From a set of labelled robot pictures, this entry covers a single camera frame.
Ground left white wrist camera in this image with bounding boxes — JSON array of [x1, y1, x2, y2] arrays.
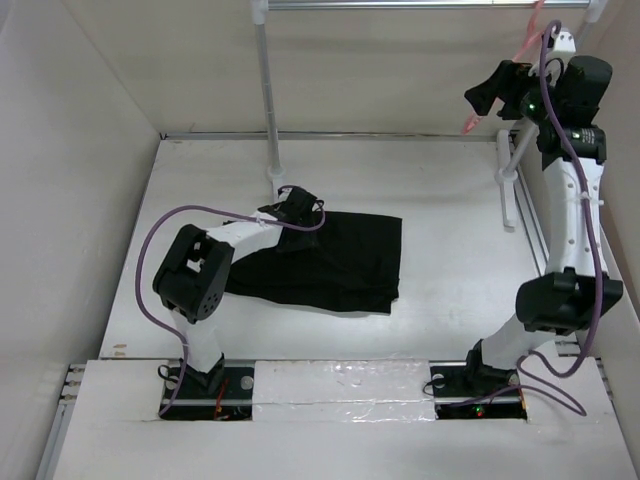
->
[[278, 185, 318, 215]]

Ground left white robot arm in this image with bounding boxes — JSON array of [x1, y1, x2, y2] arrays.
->
[[152, 186, 325, 397]]

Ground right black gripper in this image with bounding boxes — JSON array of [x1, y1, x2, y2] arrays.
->
[[464, 58, 563, 127]]

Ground pink clothes hanger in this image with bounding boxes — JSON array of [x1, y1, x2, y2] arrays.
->
[[461, 0, 545, 135]]

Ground black trousers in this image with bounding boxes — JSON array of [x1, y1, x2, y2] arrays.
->
[[225, 211, 402, 314]]

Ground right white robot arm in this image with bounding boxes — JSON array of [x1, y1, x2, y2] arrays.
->
[[461, 55, 624, 394]]

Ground white foam block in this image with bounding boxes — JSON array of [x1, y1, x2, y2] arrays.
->
[[252, 360, 436, 423]]

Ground metal clothes rack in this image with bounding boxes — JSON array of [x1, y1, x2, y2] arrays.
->
[[251, 1, 607, 232]]

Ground aluminium frame rail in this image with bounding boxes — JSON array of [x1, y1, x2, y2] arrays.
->
[[160, 131, 497, 142]]

